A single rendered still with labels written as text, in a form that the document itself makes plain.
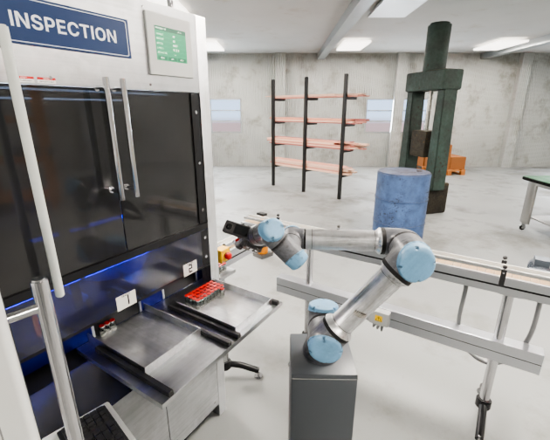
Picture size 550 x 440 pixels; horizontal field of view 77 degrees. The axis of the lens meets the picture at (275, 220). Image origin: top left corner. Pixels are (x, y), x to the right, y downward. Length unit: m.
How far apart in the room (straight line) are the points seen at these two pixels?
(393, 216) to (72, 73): 3.86
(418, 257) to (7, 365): 0.98
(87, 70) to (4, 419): 0.97
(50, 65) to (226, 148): 10.04
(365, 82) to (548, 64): 5.25
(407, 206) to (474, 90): 8.24
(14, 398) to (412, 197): 4.19
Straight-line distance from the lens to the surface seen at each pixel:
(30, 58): 1.25
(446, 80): 6.17
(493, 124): 12.73
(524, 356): 2.31
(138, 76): 1.42
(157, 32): 1.49
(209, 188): 1.68
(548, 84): 13.49
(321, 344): 1.23
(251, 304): 1.63
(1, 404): 0.73
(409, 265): 1.12
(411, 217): 4.54
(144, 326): 1.58
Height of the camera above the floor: 1.73
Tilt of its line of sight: 18 degrees down
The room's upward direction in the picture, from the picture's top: straight up
